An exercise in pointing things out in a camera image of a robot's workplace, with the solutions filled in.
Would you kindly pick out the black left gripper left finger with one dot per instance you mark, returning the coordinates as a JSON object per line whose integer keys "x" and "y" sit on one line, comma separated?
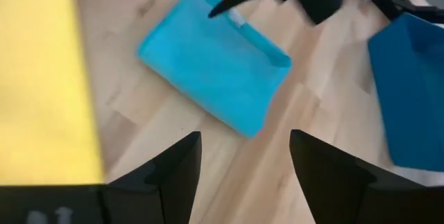
{"x": 138, "y": 203}

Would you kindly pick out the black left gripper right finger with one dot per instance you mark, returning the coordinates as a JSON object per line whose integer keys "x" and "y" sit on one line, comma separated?
{"x": 340, "y": 196}

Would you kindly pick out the light blue microfiber towel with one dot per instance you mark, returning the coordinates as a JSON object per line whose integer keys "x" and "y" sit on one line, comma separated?
{"x": 215, "y": 71}

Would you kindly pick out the yellow microfiber towel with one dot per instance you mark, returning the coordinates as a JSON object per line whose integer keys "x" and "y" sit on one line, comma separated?
{"x": 41, "y": 78}

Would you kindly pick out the dark blue plastic tray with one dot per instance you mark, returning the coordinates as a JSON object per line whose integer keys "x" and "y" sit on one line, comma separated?
{"x": 412, "y": 95}

